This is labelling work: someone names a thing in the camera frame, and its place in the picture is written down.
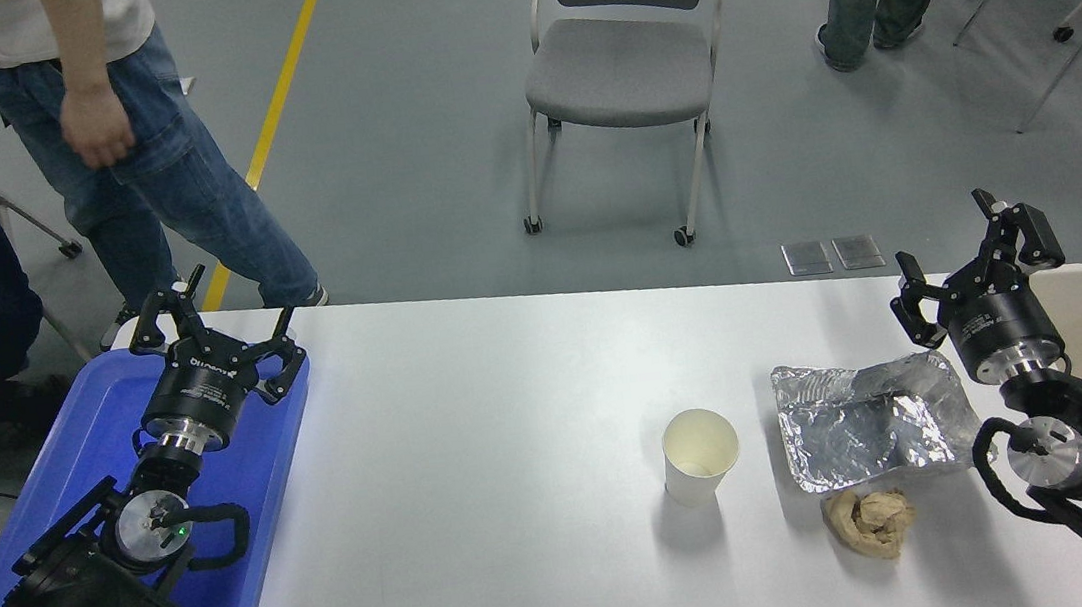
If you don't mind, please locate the standing person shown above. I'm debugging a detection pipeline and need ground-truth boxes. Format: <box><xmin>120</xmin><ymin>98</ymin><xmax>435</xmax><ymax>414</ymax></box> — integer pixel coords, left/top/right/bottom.
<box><xmin>0</xmin><ymin>0</ymin><xmax>331</xmax><ymax>341</ymax></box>

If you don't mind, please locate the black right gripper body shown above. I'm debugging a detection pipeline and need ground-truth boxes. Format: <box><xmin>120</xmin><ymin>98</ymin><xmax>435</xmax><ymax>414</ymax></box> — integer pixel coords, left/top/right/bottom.
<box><xmin>940</xmin><ymin>262</ymin><xmax>1070</xmax><ymax>389</ymax></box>

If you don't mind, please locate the metal floor plate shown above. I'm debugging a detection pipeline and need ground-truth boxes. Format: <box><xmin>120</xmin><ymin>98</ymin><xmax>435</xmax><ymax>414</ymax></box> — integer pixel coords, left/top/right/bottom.
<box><xmin>832</xmin><ymin>233</ymin><xmax>887</xmax><ymax>272</ymax></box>
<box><xmin>781</xmin><ymin>239</ymin><xmax>834</xmax><ymax>279</ymax></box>

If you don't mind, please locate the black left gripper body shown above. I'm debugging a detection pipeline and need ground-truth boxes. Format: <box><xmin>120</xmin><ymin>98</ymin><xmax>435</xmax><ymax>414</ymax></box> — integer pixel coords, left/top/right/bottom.
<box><xmin>134</xmin><ymin>339</ymin><xmax>267</xmax><ymax>459</ymax></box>

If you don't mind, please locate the standing person's hand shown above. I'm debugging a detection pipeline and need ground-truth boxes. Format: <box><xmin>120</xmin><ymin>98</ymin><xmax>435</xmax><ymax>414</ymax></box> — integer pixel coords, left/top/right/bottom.
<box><xmin>56</xmin><ymin>80</ymin><xmax>139</xmax><ymax>174</ymax></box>

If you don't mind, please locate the grey padded office chair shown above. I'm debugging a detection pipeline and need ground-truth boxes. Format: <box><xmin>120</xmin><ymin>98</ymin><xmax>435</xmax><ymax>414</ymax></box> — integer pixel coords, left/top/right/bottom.
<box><xmin>499</xmin><ymin>0</ymin><xmax>774</xmax><ymax>266</ymax></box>

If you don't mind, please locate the white paper cup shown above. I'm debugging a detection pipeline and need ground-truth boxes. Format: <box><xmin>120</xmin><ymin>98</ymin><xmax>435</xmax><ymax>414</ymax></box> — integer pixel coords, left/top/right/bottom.
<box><xmin>657</xmin><ymin>405</ymin><xmax>746</xmax><ymax>510</ymax></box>

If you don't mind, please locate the crumpled tan paper ball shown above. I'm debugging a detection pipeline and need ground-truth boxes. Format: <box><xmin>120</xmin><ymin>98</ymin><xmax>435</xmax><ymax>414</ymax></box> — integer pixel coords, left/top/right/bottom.
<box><xmin>819</xmin><ymin>484</ymin><xmax>922</xmax><ymax>567</ymax></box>

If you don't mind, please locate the white frame chair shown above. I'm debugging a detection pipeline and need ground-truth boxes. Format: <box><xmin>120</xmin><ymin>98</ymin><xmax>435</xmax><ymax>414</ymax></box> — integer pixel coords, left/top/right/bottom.
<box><xmin>0</xmin><ymin>32</ymin><xmax>96</xmax><ymax>373</ymax></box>

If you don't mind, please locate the blue plastic tray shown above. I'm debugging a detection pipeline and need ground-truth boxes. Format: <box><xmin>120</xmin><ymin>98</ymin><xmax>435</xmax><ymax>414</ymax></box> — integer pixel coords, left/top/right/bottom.
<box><xmin>0</xmin><ymin>328</ymin><xmax>337</xmax><ymax>607</ymax></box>

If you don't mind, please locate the crumpled foil tray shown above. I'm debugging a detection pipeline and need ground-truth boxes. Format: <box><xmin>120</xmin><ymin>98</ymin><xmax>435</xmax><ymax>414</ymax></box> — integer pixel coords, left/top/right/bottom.
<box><xmin>769</xmin><ymin>344</ymin><xmax>992</xmax><ymax>498</ymax></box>

